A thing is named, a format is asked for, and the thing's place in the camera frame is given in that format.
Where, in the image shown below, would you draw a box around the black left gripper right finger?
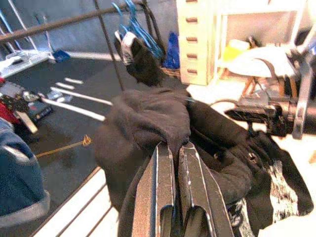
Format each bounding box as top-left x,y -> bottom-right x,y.
178,142 -> 234,237

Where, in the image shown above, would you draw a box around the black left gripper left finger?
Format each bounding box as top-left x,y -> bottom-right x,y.
132,142 -> 176,237

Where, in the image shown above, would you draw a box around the black shirt with white print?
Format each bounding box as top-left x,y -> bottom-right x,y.
95,87 -> 314,237

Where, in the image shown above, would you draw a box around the white drawer cabinet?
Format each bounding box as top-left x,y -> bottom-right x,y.
176,0 -> 223,86

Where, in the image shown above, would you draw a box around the wooden pallet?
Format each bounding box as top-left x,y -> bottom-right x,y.
161,66 -> 183,79

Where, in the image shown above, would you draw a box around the long white flat slat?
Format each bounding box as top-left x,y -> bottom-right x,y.
40,97 -> 107,121

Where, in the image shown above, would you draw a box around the blue denim shorts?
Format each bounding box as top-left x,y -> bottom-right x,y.
0,118 -> 51,223

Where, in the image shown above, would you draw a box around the black electronic box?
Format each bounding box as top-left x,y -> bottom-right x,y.
0,81 -> 53,121

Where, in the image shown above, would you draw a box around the red cloth with yellow print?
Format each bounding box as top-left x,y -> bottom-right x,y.
0,76 -> 22,124

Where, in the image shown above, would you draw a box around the black metal clothes rack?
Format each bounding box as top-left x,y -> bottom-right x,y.
0,0 -> 149,93

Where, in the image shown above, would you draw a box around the yellow cord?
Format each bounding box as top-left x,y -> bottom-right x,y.
36,134 -> 92,158

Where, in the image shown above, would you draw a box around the black garment with white strap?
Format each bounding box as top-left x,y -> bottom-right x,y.
115,32 -> 167,87

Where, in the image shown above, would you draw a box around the blue dustpan with long handle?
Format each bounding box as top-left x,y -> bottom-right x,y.
34,14 -> 71,64

